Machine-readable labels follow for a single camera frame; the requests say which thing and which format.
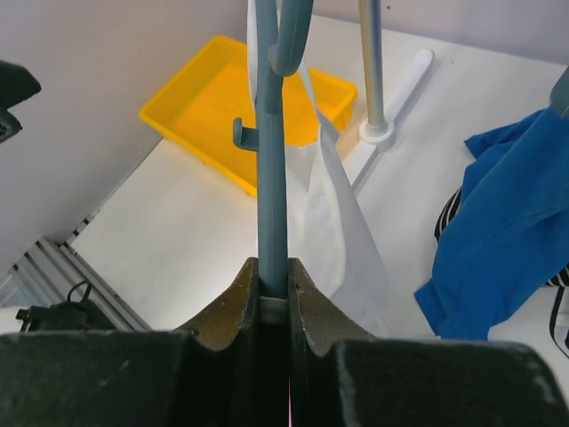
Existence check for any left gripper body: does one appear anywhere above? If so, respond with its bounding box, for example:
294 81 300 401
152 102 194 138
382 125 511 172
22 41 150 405
1 60 41 142

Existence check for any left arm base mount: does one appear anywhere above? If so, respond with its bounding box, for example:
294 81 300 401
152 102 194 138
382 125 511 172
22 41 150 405
16 280 116 332

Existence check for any blue tank top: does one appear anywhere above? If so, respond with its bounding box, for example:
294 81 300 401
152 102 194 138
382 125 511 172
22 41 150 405
414 108 568 340

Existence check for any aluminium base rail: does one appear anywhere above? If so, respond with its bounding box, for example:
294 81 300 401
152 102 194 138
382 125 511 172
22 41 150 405
1 238 150 331

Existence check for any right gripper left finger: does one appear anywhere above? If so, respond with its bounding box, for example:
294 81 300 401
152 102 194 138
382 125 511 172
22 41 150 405
1 258 259 426

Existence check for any white tank top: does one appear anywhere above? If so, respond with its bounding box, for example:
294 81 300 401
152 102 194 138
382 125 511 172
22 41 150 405
246 0 388 337

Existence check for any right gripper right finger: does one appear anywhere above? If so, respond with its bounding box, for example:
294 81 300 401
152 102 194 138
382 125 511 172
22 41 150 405
288 258 568 426

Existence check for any clothes rack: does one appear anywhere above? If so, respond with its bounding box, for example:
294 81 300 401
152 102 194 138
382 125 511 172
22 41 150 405
345 0 435 193

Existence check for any yellow plastic tray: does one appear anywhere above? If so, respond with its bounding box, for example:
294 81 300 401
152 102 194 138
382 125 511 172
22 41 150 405
139 36 358 197

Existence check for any dark striped tank top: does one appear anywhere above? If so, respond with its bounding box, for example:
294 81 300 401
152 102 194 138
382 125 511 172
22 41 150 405
434 188 568 358

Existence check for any grey-blue hanger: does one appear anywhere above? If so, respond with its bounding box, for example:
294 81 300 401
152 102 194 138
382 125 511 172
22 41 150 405
233 1 313 299

